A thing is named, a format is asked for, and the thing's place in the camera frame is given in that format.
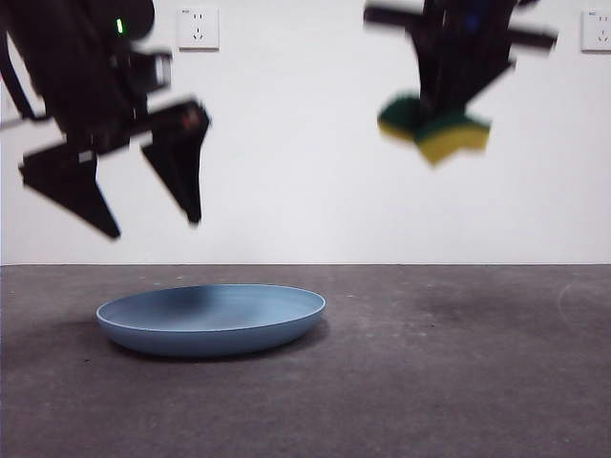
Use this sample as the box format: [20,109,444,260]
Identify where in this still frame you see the light blue round plate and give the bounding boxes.
[95,283,329,360]

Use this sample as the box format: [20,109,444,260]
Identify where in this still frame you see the white wall socket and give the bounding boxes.
[580,9,611,53]
[177,6,221,52]

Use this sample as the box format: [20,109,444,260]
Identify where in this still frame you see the green and yellow sponge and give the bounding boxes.
[376,90,494,168]

